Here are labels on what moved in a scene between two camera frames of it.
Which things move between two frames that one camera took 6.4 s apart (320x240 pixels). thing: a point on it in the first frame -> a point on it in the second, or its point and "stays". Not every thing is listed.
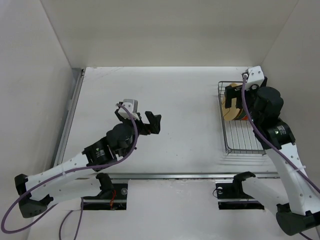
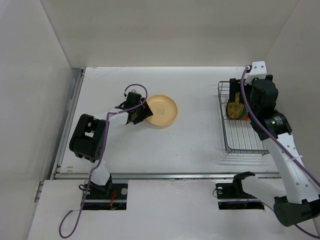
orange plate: (246, 118) stays
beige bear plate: (230, 113) -> (164, 109)
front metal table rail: (185, 176) stays
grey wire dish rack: (239, 136) stays
